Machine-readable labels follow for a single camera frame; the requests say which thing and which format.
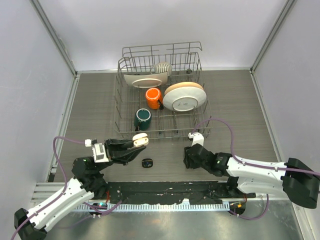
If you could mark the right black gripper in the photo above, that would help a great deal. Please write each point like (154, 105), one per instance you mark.
(188, 161)

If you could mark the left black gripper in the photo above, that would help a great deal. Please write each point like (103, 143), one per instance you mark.
(122, 154)

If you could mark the cream square earbud case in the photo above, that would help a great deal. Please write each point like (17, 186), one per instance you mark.
(140, 139)

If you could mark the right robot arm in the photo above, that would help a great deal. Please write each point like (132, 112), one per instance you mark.
(292, 178)

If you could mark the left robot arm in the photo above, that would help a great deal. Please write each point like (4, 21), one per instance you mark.
(87, 183)

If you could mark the dark green ceramic mug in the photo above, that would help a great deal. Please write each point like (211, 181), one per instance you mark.
(142, 119)

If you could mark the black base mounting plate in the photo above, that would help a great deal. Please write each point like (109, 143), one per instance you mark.
(170, 192)

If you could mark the orange ceramic mug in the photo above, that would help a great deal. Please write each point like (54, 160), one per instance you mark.
(154, 98)

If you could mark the beige ceramic plate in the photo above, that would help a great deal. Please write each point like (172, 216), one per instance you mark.
(183, 84)

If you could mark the cream oval dish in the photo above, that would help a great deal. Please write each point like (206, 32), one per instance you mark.
(146, 81)

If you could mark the striped grey white cup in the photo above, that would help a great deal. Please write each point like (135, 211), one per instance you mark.
(162, 67)

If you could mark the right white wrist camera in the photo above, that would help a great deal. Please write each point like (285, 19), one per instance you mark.
(196, 138)

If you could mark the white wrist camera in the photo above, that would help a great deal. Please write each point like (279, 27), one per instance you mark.
(99, 151)
(196, 138)

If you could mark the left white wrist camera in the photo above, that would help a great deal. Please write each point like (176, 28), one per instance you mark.
(99, 151)

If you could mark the white perforated cable rail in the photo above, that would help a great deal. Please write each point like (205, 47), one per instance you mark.
(185, 206)

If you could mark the white plate with foot ring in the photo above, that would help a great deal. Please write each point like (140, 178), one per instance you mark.
(184, 99)

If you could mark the grey wire dish rack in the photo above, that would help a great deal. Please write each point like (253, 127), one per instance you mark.
(165, 124)

